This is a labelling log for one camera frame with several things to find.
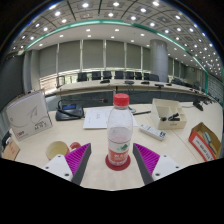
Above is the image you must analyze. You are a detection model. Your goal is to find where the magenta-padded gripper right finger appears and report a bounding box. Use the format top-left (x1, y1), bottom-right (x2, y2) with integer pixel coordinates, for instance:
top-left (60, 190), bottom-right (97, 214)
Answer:
top-left (132, 142), bottom-right (184, 186)

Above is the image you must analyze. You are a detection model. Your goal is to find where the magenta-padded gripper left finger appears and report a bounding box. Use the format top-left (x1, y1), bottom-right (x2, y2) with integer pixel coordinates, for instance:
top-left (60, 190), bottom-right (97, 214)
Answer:
top-left (42, 142), bottom-right (92, 186)

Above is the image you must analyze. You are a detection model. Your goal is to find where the clear red-capped water bottle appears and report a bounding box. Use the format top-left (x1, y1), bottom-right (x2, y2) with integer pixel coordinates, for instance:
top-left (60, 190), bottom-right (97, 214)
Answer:
top-left (106, 92), bottom-right (134, 167)

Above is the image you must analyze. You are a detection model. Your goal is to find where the cream mug with red pattern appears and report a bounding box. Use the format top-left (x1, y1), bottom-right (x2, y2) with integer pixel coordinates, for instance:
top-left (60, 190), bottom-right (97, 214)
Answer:
top-left (45, 140), bottom-right (82, 162)

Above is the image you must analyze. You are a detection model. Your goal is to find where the white remote control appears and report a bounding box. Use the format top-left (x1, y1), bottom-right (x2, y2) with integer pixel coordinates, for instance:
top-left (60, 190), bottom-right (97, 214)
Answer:
top-left (138, 123), bottom-right (167, 142)

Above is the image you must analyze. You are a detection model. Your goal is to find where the flat round red coaster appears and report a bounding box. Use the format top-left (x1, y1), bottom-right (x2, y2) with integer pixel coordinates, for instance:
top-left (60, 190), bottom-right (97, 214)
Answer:
top-left (104, 153), bottom-right (132, 172)

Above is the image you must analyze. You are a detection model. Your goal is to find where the white desk organizer box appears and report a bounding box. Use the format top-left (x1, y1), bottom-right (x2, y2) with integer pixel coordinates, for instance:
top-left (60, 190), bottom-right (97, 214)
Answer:
top-left (150, 98), bottom-right (188, 131)

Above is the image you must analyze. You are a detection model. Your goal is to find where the white paper sheet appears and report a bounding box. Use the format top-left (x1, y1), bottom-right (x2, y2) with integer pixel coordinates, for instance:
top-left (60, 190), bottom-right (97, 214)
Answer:
top-left (82, 107), bottom-right (139, 130)

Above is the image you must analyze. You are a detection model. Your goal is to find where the black pen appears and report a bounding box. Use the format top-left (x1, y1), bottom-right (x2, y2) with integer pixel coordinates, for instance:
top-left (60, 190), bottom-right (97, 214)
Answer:
top-left (132, 110), bottom-right (152, 117)

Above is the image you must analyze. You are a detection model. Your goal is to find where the open cardboard box, red label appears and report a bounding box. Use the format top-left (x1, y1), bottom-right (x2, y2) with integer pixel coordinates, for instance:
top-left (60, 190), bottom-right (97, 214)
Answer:
top-left (188, 121), bottom-right (222, 162)

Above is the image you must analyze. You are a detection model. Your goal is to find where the large white printed carton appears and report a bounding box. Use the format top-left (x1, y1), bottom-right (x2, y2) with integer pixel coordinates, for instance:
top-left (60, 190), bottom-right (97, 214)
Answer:
top-left (5, 90), bottom-right (54, 142)

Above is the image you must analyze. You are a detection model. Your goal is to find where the brown paper envelope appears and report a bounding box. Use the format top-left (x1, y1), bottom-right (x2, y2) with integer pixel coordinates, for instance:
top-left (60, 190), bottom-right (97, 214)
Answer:
top-left (1, 138), bottom-right (21, 162)

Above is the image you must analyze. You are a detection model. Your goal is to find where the long curved conference desk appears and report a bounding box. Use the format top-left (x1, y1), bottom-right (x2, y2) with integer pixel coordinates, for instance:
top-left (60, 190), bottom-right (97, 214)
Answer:
top-left (54, 79), bottom-right (214, 109)

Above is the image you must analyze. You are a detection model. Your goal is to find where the black flat device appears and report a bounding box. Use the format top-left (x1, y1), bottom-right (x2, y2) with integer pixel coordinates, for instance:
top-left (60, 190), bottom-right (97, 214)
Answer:
top-left (0, 130), bottom-right (14, 149)

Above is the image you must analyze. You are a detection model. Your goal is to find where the small black desk device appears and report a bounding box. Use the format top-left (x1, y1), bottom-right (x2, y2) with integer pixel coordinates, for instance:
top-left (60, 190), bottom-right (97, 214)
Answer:
top-left (192, 99), bottom-right (205, 112)

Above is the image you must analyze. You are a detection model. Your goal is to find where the row of black office chairs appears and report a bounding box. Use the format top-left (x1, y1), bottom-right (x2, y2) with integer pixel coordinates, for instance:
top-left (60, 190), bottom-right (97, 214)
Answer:
top-left (76, 69), bottom-right (204, 91)

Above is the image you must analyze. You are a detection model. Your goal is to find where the group of ceiling lights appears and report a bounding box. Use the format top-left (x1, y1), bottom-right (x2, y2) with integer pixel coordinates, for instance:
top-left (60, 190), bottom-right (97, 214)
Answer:
top-left (9, 0), bottom-right (224, 78)

